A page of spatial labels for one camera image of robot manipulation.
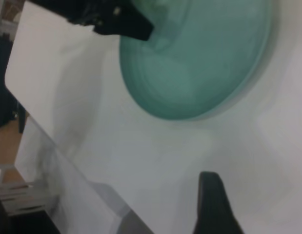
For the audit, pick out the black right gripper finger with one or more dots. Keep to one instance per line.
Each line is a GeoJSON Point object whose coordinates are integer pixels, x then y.
{"type": "Point", "coordinates": [211, 207]}

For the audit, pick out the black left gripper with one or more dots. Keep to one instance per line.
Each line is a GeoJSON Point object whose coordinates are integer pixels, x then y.
{"type": "Point", "coordinates": [80, 9]}

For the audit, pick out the green round plate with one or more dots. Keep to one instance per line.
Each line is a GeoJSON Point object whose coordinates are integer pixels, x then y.
{"type": "Point", "coordinates": [202, 73]}

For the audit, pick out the black chair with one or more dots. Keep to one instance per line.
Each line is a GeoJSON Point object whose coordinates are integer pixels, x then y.
{"type": "Point", "coordinates": [4, 85]}

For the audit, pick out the black box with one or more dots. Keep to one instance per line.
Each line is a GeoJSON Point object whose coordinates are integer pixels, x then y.
{"type": "Point", "coordinates": [19, 221]}

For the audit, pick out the white metal frame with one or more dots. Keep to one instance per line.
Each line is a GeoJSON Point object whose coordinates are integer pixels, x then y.
{"type": "Point", "coordinates": [21, 192]}

